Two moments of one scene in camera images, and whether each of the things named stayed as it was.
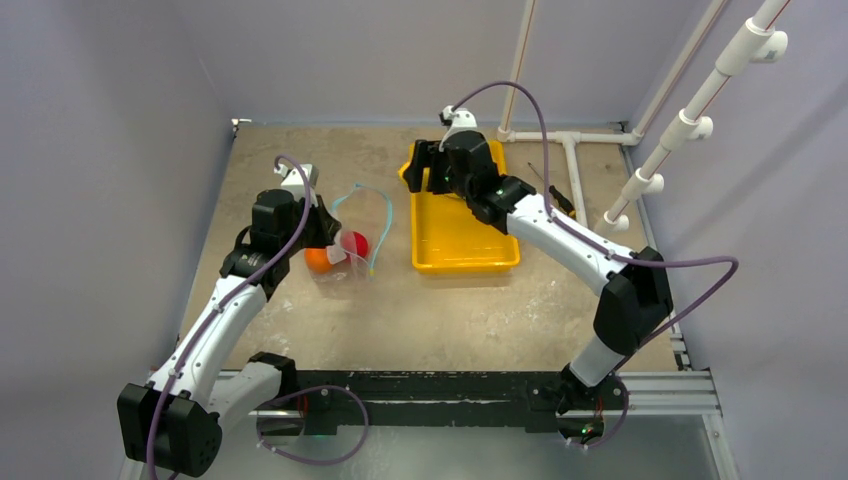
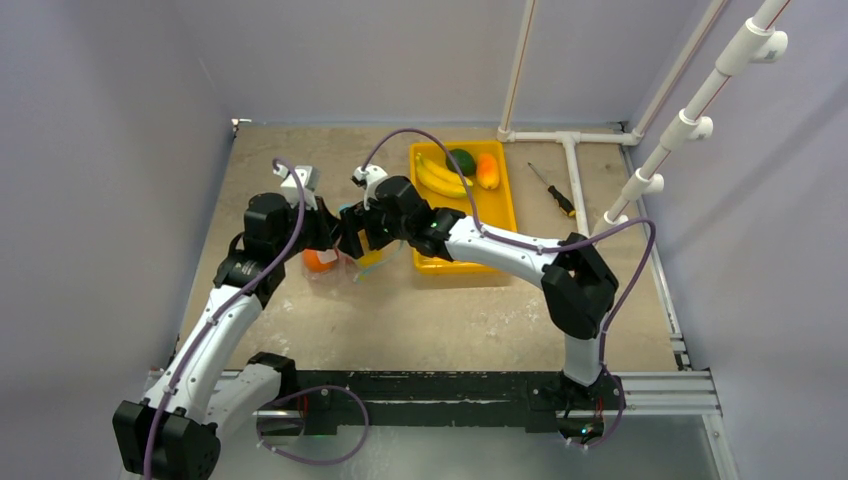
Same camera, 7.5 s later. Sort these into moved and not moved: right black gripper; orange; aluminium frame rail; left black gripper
Moved: right black gripper
Not moved: left black gripper; aluminium frame rail; orange
